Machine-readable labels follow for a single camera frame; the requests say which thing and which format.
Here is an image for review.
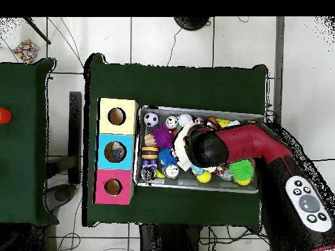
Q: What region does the cream yellow waffle cloth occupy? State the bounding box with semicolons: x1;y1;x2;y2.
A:
173;125;197;171

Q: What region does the clear blue packet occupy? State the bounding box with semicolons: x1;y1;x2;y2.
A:
109;148;124;162

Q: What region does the shallow clear mesh bin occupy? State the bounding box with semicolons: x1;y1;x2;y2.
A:
133;106;265;194

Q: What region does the wooden box with three holes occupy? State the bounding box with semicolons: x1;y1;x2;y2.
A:
94;97;139;205

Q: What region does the purple spiky ball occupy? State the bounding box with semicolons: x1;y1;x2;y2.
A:
151;124;175;150

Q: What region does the blue spiky ball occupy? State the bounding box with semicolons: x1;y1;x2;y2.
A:
158;147;179;167

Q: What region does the brown wooden yo-yo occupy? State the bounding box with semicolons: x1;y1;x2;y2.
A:
141;146;159;160

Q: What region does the small soccer ball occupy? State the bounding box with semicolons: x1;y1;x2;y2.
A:
143;112;160;128

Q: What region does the small baseball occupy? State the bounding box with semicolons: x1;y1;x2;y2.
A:
178;112;194;127

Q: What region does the brown rubber ball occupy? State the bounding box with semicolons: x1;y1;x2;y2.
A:
205;116;220;131

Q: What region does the yellow ball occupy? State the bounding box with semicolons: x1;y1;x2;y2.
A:
197;170;213;184

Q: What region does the dark green table cloth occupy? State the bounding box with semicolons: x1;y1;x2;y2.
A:
83;52;269;233

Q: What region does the green spiky rubber ball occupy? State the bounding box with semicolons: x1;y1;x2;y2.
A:
229;159;255;182

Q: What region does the black upright panel stand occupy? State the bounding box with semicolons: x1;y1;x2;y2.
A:
44;91;84;212

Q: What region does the black round floor base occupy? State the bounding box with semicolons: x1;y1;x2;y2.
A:
173;16;211;31

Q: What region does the dark green side table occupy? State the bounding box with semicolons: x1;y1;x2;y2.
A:
0;58;58;226

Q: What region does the red round disc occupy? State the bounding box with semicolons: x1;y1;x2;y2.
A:
0;108;12;125

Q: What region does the multicoloured speckled toy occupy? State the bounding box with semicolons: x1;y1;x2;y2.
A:
11;39;40;63

